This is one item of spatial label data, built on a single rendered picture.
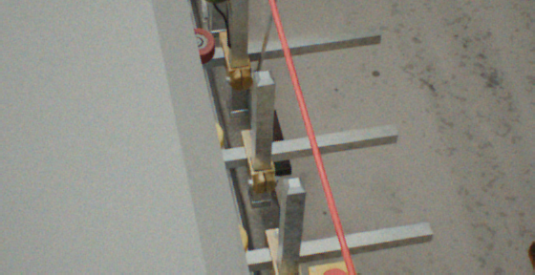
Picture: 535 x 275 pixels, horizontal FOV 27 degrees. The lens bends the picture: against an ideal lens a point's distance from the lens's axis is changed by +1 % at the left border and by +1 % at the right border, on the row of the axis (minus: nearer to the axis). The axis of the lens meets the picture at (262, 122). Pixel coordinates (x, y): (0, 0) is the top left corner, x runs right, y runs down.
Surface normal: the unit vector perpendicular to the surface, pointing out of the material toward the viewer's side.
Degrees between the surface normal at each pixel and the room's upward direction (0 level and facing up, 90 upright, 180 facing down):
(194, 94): 61
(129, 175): 0
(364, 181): 0
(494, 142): 0
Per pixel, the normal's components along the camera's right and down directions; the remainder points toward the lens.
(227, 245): 0.87, -0.43
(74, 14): 0.03, -0.62
